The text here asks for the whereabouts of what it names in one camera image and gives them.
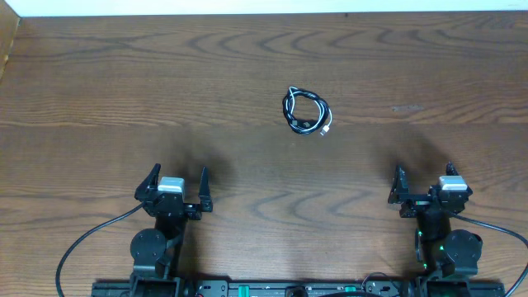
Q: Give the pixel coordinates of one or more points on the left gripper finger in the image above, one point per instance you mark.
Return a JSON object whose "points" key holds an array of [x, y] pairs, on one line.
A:
{"points": [[149, 184], [206, 204]]}

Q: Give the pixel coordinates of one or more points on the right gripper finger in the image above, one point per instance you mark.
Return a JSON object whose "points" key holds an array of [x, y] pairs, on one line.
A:
{"points": [[450, 169], [399, 190]]}

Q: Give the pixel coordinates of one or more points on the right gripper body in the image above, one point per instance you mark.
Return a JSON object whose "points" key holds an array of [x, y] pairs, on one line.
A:
{"points": [[426, 198]]}

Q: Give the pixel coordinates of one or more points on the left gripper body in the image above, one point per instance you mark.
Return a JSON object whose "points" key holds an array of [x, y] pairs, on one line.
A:
{"points": [[175, 205]]}

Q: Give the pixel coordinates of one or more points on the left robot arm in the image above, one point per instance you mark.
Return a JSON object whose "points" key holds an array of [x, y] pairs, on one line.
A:
{"points": [[156, 251]]}

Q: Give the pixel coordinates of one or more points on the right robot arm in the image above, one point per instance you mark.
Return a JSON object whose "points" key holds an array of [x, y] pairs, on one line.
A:
{"points": [[449, 256]]}

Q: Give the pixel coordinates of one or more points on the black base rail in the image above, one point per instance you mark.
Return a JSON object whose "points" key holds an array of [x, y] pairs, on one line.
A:
{"points": [[223, 288]]}

